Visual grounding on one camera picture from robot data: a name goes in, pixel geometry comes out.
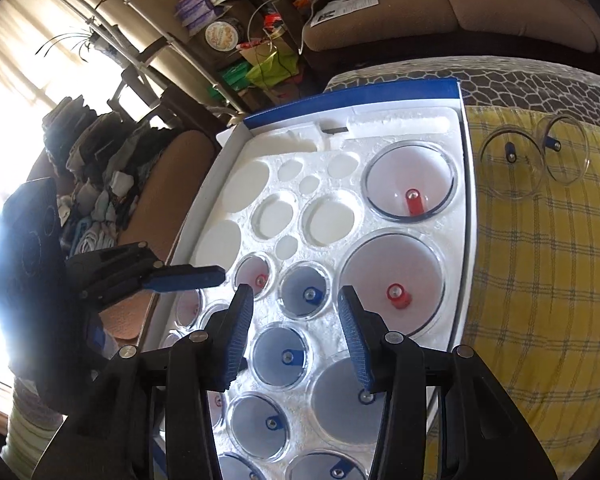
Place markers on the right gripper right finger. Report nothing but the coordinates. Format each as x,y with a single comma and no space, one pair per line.
481,432

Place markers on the large clear cup red valve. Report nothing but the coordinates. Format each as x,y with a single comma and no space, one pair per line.
399,277

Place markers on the brown sofa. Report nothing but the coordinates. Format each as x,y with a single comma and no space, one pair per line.
559,30

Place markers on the small clear cup blue valve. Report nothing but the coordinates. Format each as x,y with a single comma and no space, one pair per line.
303,290
279,356

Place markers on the brown chair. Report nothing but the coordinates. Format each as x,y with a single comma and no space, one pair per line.
170,169

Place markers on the green bag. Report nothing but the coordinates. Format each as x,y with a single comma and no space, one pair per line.
273,70

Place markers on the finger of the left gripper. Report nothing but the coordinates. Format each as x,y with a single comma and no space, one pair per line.
145,267

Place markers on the round biscuit tin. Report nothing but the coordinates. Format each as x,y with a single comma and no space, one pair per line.
222,36

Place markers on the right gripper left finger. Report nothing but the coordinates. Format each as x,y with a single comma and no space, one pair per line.
110,434

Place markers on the grey pebble pattern mat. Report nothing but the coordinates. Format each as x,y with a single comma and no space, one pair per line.
496,81

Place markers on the yellow plaid cloth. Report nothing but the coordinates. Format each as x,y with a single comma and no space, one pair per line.
534,309

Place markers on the white paper sheet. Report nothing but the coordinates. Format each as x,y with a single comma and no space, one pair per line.
339,8

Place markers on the blue white cardboard box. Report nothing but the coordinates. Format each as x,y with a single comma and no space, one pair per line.
330,259

